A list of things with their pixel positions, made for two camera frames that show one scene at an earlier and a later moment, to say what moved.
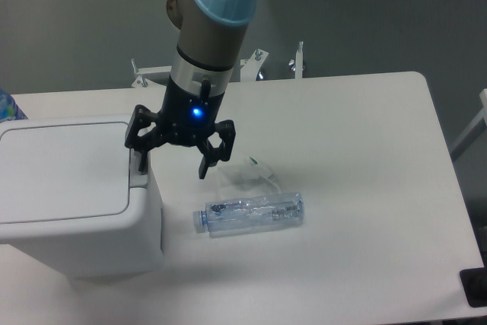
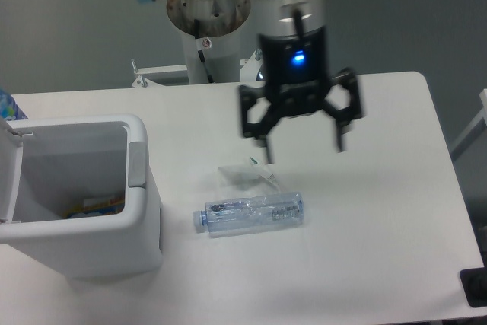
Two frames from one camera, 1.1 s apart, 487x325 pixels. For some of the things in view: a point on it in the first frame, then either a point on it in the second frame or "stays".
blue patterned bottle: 9,109 stays
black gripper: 186,119 to 295,71
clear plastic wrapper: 249,175 stays
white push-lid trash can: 72,195 stays
